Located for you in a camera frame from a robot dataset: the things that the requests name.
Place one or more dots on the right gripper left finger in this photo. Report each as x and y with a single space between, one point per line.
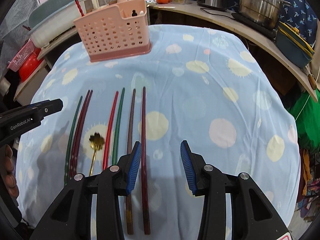
135 158

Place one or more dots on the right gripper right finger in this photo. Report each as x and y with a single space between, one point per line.
189 166

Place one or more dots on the red chopstick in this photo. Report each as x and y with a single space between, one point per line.
108 133
79 7

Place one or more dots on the brown chopstick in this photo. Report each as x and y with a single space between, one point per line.
128 201

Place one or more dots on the gold flower spoon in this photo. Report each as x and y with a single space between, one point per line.
96 143

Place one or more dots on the green chopstick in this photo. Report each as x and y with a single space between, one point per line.
117 130
70 141

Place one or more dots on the maroon chopstick pair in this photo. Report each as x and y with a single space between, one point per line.
77 131

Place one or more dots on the dark maroon chopstick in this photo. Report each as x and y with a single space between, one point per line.
144 176

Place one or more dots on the person's left hand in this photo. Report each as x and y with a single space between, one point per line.
7 171

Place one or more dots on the red plastic basin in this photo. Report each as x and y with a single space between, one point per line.
30 65

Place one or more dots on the pink plastic basket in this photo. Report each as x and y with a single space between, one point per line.
23 54

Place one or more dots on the blue patterned tablecloth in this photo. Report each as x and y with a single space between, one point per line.
202 86

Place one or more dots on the grey striped sheet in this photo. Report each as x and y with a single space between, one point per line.
13 33

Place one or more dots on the teal dish drainer box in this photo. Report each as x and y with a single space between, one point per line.
52 18

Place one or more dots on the green plastic bag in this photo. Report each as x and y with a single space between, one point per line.
306 113

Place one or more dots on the pink perforated utensil holder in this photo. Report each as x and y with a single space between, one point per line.
115 31

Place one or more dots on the white small heater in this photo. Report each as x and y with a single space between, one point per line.
92 5

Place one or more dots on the black induction cooktop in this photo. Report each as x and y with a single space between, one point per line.
271 34

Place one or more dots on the stacked green yellow bowls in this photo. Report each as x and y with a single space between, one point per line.
293 46

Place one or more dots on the stacked steel steamer pot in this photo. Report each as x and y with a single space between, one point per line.
262 12

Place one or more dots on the navy floral cloth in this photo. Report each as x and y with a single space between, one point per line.
299 15

